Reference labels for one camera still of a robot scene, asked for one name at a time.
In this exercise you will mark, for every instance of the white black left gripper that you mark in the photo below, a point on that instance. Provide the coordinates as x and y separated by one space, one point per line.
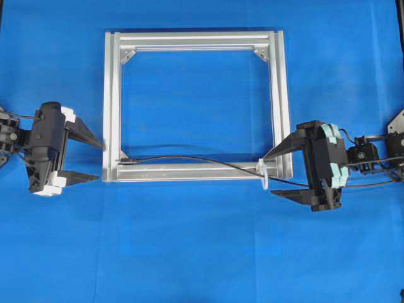
74 129

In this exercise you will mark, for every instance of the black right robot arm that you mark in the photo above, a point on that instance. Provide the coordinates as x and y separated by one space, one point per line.
369 151

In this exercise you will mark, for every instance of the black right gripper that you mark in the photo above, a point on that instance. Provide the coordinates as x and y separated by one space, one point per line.
319 197

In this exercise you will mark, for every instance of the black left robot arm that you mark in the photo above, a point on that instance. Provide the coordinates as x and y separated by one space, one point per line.
15 130

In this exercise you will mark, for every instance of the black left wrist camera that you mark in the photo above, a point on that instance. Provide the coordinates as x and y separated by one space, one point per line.
44 144

